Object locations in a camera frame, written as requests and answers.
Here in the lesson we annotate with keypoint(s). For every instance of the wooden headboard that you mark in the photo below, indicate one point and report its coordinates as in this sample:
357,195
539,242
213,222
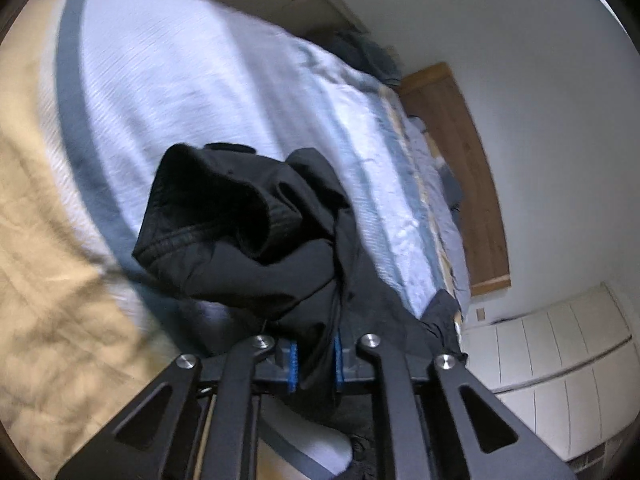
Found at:
475,185

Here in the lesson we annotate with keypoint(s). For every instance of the lavender pillow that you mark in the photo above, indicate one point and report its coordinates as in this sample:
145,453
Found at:
432,160

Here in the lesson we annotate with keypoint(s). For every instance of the dark grey clothes pile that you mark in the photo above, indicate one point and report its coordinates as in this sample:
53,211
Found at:
367,55

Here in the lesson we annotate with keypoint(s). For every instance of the blue striped duvet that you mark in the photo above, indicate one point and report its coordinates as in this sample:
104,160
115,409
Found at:
175,85

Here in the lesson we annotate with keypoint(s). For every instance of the black jacket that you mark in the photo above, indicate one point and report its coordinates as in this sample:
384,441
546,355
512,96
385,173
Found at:
260,240

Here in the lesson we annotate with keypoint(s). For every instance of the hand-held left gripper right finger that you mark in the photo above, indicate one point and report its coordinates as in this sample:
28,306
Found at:
338,363

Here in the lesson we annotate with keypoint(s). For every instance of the wall socket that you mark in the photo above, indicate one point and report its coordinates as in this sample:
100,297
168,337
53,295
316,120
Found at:
481,313

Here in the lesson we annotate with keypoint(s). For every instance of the white panelled wardrobe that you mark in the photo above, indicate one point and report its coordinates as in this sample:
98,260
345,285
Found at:
550,350

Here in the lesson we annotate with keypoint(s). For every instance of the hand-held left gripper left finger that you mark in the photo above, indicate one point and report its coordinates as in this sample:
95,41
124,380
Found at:
292,366

